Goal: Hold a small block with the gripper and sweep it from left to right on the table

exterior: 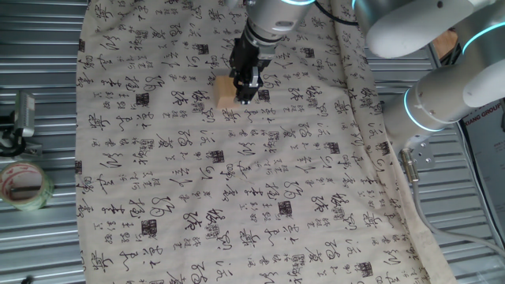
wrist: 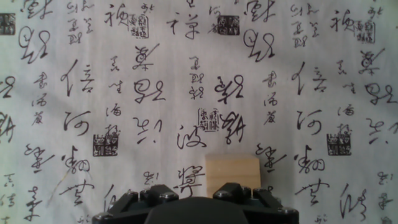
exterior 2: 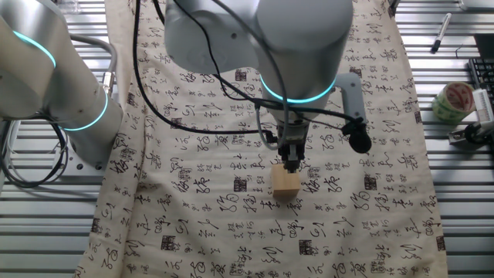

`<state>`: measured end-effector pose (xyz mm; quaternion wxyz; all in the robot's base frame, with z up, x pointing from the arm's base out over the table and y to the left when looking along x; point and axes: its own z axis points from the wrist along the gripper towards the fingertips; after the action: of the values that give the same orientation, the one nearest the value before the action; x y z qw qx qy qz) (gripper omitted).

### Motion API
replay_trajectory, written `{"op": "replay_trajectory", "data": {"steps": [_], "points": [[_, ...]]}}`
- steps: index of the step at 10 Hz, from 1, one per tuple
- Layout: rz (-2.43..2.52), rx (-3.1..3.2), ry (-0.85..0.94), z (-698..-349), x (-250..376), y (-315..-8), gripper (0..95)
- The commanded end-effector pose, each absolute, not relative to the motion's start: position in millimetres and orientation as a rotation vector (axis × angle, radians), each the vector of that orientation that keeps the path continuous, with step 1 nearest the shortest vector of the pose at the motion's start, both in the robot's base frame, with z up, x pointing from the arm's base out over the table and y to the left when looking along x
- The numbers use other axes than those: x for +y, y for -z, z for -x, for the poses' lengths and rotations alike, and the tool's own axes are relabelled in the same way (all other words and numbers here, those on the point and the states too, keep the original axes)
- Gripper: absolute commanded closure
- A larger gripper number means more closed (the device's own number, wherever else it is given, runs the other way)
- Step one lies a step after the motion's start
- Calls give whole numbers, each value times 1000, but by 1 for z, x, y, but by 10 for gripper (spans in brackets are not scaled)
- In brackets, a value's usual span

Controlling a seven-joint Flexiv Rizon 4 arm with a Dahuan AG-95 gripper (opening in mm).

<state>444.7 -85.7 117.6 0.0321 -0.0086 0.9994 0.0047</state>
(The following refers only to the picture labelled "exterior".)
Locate grey cable with metal connector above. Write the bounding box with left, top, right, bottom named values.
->
left=398, top=148, right=505, bottom=260

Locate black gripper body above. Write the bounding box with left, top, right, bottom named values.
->
left=230, top=34, right=282, bottom=78

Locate silver exterior camera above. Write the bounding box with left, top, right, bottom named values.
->
left=13, top=91, right=36, bottom=138

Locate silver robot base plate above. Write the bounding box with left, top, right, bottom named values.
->
left=397, top=136, right=436, bottom=171

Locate small wooden block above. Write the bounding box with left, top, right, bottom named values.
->
left=215, top=75, right=244, bottom=110

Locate brown wooden board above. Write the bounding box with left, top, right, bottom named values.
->
left=432, top=29, right=459, bottom=60

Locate cardboard box with print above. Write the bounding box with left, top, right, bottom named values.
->
left=459, top=98, right=505, bottom=245

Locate clear packing tape roll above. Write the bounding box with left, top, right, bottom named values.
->
left=0, top=160, right=55, bottom=212

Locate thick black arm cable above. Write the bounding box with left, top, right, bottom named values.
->
left=313, top=0, right=360, bottom=27

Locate beige calligraphy print cloth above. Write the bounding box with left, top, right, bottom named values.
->
left=74, top=0, right=458, bottom=284

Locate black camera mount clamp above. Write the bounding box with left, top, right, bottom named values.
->
left=0, top=111, right=43, bottom=158

